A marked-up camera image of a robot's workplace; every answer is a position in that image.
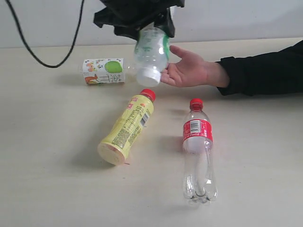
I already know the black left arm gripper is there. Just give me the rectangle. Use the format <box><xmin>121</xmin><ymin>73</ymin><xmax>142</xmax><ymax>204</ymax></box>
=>
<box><xmin>93</xmin><ymin>0</ymin><xmax>185</xmax><ymax>40</ymax></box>

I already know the clear bottle with green label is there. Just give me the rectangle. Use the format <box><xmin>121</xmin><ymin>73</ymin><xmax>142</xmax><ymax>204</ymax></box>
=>
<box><xmin>134</xmin><ymin>24</ymin><xmax>169</xmax><ymax>87</ymax></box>

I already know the tea bottle with white label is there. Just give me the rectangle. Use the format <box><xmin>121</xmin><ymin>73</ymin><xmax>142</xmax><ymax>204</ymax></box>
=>
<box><xmin>79</xmin><ymin>58</ymin><xmax>137</xmax><ymax>85</ymax></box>

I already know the yellow bottle with red cap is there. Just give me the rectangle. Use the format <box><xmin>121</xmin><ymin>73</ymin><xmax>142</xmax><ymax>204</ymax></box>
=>
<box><xmin>98</xmin><ymin>89</ymin><xmax>156</xmax><ymax>165</ymax></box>

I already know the clear cola bottle red label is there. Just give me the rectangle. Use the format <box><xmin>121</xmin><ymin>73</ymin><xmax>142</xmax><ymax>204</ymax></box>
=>
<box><xmin>182</xmin><ymin>98</ymin><xmax>217</xmax><ymax>206</ymax></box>

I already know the forearm in black sleeve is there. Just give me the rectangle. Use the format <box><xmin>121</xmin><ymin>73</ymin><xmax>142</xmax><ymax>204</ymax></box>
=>
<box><xmin>218</xmin><ymin>41</ymin><xmax>303</xmax><ymax>96</ymax></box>

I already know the person's open bare hand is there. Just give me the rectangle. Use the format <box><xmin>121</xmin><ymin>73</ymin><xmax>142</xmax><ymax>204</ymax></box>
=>
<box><xmin>160</xmin><ymin>45</ymin><xmax>230</xmax><ymax>88</ymax></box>

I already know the black cable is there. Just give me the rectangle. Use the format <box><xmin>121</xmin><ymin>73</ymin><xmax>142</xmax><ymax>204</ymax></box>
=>
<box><xmin>5</xmin><ymin>0</ymin><xmax>85</xmax><ymax>69</ymax></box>

